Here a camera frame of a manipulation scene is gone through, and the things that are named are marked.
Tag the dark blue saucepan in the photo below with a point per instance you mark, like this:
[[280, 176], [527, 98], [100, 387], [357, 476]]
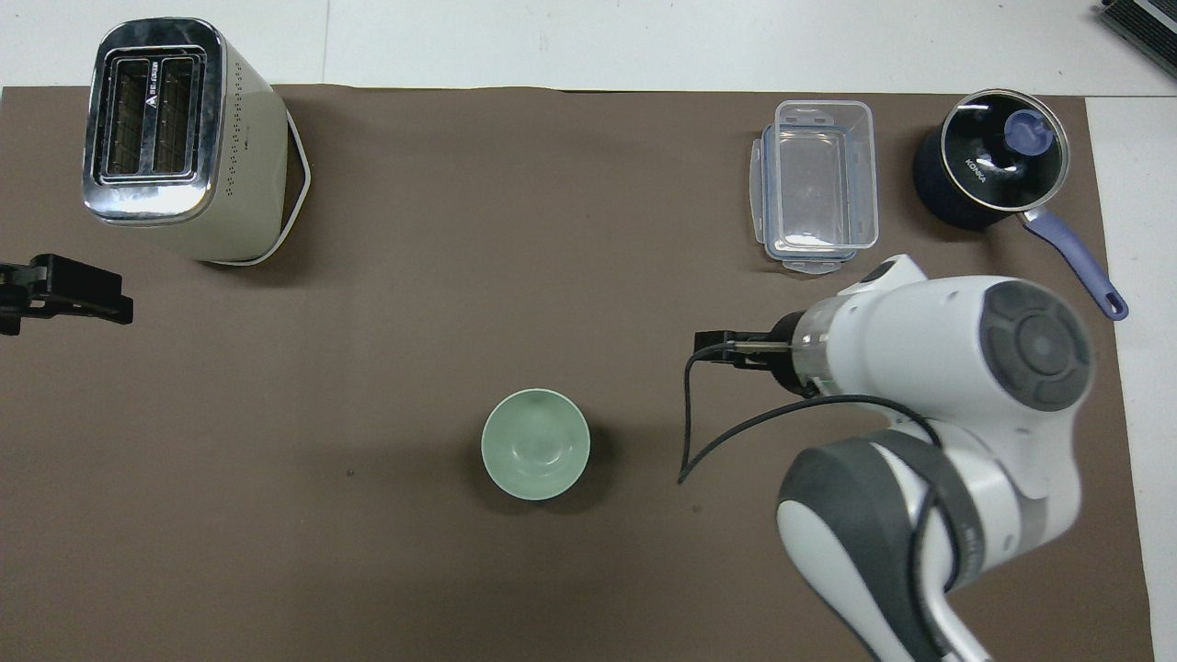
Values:
[[938, 188]]

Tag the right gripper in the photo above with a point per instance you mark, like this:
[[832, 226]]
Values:
[[782, 354]]

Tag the clear container lid blue clips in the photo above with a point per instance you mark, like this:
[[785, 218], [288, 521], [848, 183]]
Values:
[[809, 264]]

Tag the cream and chrome toaster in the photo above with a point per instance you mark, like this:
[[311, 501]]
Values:
[[184, 202]]

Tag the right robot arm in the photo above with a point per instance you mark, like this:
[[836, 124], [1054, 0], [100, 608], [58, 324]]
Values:
[[956, 368]]

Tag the dark ribbed device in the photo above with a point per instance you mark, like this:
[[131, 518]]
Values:
[[1145, 20]]

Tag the clear plastic container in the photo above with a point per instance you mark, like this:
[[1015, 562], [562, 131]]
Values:
[[821, 179]]

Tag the green bowl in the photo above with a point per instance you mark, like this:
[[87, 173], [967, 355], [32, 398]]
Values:
[[535, 445]]

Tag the glass lid blue knob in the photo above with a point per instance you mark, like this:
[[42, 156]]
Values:
[[1007, 152]]

